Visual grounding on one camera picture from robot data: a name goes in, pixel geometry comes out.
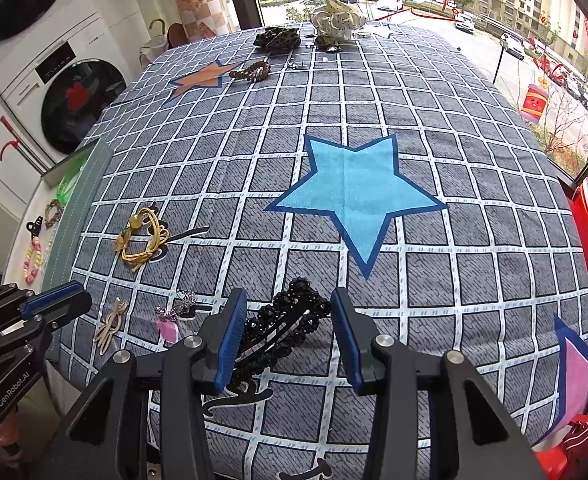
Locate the grey checked star tablecloth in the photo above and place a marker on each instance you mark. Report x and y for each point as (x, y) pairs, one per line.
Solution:
(254, 160)

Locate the person's left hand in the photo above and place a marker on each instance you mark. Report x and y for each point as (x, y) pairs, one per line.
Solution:
(8, 442)

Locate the red plastic stool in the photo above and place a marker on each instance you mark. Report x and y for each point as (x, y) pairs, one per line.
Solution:
(569, 445)

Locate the gold metal hair clip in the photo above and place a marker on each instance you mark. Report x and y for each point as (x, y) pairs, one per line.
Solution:
(108, 327)

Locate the black claw clip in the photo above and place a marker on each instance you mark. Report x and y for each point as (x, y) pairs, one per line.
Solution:
(34, 225)

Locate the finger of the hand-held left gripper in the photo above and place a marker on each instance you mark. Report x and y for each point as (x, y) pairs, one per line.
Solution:
(56, 299)
(68, 312)

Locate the green translucent bangle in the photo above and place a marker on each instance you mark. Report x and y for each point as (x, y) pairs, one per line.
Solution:
(71, 180)

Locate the black scrunchie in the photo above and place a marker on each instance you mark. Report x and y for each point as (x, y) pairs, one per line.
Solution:
(276, 38)

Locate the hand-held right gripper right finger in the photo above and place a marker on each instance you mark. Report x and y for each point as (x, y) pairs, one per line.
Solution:
(348, 345)

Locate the black beaded hair clip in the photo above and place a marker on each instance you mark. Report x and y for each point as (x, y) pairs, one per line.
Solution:
(284, 325)

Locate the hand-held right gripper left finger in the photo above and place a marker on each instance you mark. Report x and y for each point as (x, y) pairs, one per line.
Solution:
(229, 345)

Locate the small silver hair clip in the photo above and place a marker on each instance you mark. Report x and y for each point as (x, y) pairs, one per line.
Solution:
(299, 64)

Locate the brown chair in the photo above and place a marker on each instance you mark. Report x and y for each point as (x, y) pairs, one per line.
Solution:
(176, 35)

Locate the white washing machine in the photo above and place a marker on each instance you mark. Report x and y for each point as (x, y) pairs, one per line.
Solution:
(81, 105)

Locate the red cartoon window sticker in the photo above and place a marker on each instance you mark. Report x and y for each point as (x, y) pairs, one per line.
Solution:
(534, 100)

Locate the white shallow tray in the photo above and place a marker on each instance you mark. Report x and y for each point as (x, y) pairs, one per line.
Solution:
(38, 195)

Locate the beige scrunchie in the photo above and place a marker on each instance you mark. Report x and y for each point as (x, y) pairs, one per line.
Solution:
(336, 20)

